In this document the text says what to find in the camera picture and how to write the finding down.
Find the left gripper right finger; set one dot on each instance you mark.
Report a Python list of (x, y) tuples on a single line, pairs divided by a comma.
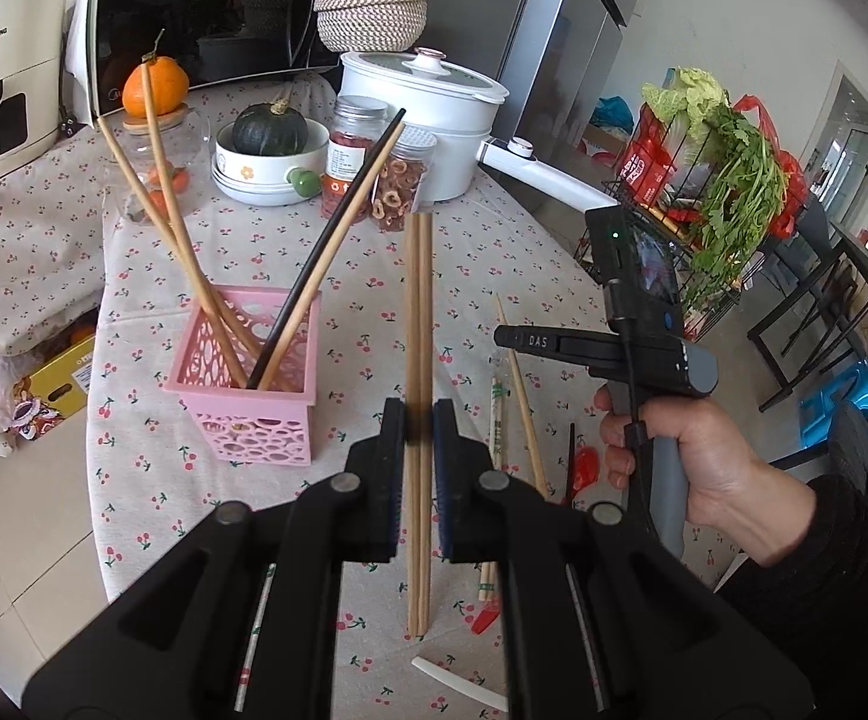
[(599, 620)]

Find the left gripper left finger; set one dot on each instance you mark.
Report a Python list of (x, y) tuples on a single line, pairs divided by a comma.
[(238, 619)]

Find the red plastic spoon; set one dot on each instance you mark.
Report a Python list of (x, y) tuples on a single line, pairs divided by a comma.
[(583, 470)]

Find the white plastic spoon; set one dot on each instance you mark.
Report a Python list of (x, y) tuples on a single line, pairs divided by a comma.
[(452, 681)]

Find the black chopstick gold tip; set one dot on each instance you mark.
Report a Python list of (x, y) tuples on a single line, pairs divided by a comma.
[(307, 283)]

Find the lone wooden chopstick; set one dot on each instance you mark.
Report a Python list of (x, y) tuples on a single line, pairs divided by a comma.
[(185, 253)]

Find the person's right forearm black sleeve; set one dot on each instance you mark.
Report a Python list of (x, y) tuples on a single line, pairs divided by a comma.
[(813, 605)]

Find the person's right hand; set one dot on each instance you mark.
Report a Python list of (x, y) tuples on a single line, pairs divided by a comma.
[(729, 487)]

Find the paper wrapped chopsticks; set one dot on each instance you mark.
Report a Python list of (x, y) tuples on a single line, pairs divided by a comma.
[(496, 447)]

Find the green leafy vegetables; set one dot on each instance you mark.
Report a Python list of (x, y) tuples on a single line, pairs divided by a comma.
[(727, 177)]

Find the cherry print tablecloth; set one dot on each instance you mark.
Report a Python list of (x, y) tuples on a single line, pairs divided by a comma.
[(99, 501)]

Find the dried fruit slices jar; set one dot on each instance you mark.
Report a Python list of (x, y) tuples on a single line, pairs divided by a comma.
[(396, 190)]

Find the white electric cooking pot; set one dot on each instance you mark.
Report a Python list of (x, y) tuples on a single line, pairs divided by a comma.
[(459, 107)]

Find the silver refrigerator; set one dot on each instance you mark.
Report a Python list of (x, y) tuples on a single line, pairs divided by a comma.
[(555, 66)]

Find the goji berry jar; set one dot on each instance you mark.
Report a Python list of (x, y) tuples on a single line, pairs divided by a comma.
[(356, 126)]

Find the white bowl with flower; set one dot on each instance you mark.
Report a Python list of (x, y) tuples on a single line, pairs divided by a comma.
[(270, 180)]

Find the woven basket with lid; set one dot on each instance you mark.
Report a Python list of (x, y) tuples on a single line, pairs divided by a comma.
[(370, 25)]

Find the dark green pumpkin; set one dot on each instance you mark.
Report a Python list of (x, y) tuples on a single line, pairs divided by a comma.
[(270, 129)]

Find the black microwave oven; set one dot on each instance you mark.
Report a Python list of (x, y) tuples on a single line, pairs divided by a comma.
[(214, 41)]

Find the large orange fruit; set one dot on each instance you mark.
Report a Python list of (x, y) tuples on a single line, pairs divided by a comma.
[(169, 86)]

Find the black wire vegetable rack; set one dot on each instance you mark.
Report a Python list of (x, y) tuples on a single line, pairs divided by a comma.
[(637, 181)]

